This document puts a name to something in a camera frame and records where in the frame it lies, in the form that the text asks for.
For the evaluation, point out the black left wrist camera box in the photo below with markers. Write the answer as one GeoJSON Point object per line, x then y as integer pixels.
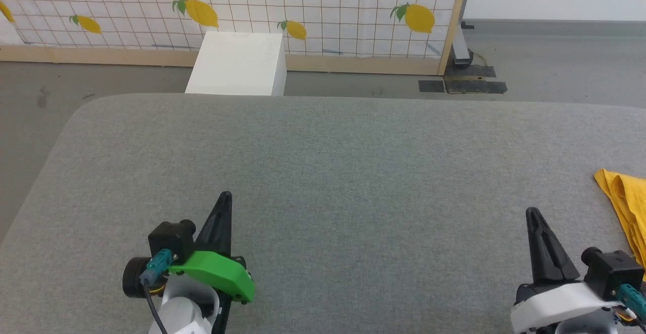
{"type": "Point", "coordinates": [171, 240]}

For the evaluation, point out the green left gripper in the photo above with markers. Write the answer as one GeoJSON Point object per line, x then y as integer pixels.
{"type": "Point", "coordinates": [217, 273]}

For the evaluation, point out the white rectangular box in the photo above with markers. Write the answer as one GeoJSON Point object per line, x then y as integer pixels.
{"type": "Point", "coordinates": [237, 66]}

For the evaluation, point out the yellow cartoon print shirt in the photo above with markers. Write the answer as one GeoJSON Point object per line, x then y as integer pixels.
{"type": "Point", "coordinates": [628, 203]}

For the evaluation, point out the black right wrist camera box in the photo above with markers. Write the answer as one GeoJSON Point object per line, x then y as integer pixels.
{"type": "Point", "coordinates": [613, 271]}

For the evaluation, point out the grey metal partition foot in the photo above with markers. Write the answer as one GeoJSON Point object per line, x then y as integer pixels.
{"type": "Point", "coordinates": [460, 51]}

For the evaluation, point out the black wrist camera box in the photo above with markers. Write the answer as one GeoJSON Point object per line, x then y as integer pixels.
{"type": "Point", "coordinates": [613, 271]}
{"type": "Point", "coordinates": [171, 240]}

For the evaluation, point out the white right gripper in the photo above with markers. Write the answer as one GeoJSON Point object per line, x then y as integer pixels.
{"type": "Point", "coordinates": [555, 306]}

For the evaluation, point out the dark grey floor patch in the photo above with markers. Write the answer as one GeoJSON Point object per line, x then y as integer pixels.
{"type": "Point", "coordinates": [479, 70]}

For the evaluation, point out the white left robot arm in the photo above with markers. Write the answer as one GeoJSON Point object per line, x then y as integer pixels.
{"type": "Point", "coordinates": [184, 314]}

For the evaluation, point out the black left wrist motor cylinder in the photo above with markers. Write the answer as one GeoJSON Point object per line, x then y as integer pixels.
{"type": "Point", "coordinates": [133, 277]}

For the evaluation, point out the small black floor patch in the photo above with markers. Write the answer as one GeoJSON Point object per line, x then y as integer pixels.
{"type": "Point", "coordinates": [431, 86]}

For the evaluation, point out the long black floor patch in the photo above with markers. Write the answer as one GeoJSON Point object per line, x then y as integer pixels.
{"type": "Point", "coordinates": [477, 87]}

